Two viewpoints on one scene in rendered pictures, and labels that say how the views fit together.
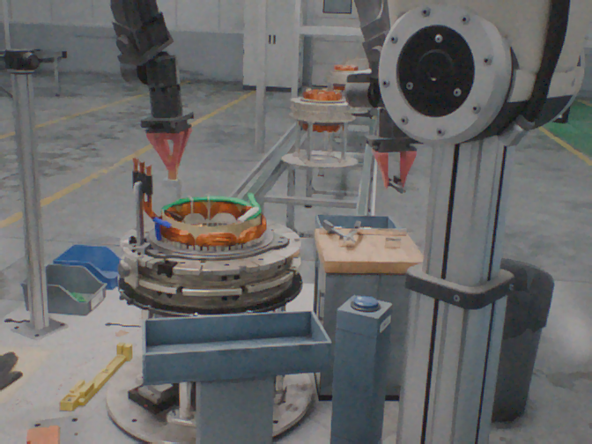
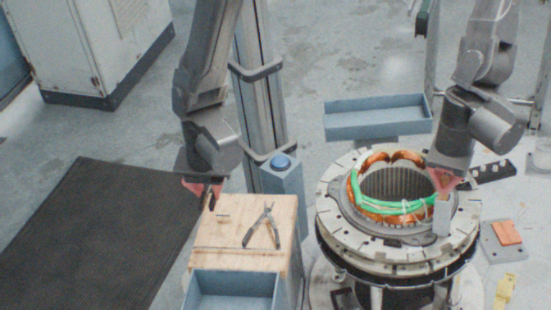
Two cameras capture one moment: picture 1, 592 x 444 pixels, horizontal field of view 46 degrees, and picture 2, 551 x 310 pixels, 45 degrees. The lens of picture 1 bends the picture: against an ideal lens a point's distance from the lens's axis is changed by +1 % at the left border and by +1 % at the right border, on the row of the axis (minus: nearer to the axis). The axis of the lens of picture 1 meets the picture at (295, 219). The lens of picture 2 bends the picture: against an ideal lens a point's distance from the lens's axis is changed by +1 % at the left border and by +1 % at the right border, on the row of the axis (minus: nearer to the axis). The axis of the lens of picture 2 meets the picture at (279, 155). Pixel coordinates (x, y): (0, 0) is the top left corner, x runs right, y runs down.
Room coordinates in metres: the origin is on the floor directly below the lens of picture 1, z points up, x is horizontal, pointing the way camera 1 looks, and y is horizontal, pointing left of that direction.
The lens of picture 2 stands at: (2.11, 0.20, 2.03)
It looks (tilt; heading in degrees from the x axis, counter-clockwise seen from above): 41 degrees down; 197
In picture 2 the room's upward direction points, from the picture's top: 8 degrees counter-clockwise
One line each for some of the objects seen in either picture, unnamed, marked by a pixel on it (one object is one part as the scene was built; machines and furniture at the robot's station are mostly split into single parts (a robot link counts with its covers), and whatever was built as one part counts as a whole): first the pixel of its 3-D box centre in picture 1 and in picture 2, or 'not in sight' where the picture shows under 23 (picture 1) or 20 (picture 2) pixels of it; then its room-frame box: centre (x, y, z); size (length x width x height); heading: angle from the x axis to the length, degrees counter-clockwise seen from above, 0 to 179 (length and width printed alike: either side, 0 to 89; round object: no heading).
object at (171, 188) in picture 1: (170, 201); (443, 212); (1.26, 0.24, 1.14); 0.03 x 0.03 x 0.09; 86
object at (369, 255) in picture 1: (367, 249); (245, 233); (1.28, -0.14, 1.05); 0.20 x 0.19 x 0.02; 4
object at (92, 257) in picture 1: (92, 266); not in sight; (1.75, 0.54, 0.82); 0.16 x 0.14 x 0.07; 85
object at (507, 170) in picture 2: not in sight; (485, 173); (0.77, 0.36, 0.79); 0.15 x 0.05 x 0.02; 117
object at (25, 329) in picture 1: (40, 327); not in sight; (1.44, 0.57, 0.78); 0.09 x 0.09 x 0.01; 59
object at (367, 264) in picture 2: not in sight; (367, 261); (1.32, 0.11, 1.06); 0.09 x 0.04 x 0.01; 86
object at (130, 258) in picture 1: (134, 269); not in sight; (1.07, 0.26, 1.07); 0.04 x 0.02 x 0.05; 44
